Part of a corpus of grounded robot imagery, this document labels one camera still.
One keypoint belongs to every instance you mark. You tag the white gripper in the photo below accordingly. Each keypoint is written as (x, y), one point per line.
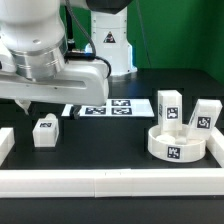
(80, 83)

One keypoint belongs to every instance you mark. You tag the white round stool seat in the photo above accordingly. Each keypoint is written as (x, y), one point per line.
(175, 147)

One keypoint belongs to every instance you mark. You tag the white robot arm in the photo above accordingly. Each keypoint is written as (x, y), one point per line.
(35, 63)

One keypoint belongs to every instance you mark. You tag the white left fence bar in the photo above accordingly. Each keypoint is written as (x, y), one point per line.
(7, 142)

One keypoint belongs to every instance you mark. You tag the white fence bar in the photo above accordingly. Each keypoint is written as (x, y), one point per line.
(7, 142)
(215, 145)
(111, 183)

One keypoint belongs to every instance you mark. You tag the white tag sheet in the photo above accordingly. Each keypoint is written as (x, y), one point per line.
(115, 108)

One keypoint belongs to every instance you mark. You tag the black vertical pole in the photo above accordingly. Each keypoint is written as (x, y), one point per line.
(71, 41)

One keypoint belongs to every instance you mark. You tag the white front fence bar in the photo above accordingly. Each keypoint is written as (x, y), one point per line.
(111, 183)

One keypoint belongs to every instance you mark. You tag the white right fence bar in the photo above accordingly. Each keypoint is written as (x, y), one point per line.
(215, 145)

